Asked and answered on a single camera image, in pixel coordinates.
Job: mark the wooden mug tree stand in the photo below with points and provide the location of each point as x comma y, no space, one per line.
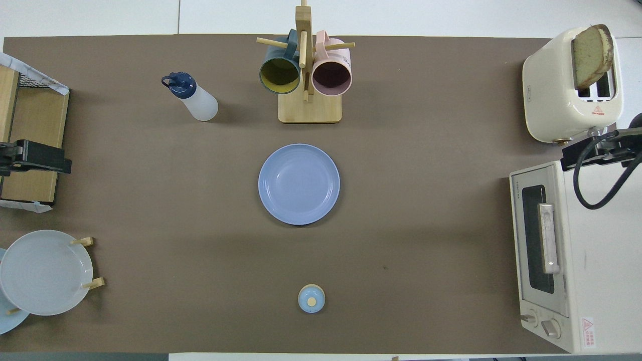
310,110

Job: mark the cream two-slot toaster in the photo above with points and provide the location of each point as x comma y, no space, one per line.
549,85

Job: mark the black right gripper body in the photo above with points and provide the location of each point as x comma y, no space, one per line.
632,148

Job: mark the brown table mat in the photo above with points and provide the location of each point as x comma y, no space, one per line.
401,225

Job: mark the pink ribbed mug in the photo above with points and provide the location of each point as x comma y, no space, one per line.
331,77

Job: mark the slice of toasted bread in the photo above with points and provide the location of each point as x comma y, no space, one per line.
592,55

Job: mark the blue dinner plate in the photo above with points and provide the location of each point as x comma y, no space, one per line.
299,184

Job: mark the white toaster oven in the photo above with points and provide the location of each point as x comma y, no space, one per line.
602,260

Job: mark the light blue plate in rack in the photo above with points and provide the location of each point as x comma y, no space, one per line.
7,323

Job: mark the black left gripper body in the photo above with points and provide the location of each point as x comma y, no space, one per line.
9,158

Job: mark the dark teal mug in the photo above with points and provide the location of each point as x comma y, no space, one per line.
279,75

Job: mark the grey plate in rack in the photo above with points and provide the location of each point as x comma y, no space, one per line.
45,273

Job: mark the translucent squeeze bottle blue cap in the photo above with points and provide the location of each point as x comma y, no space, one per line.
198,103

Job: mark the wooden shelf unit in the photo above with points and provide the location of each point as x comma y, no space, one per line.
37,120

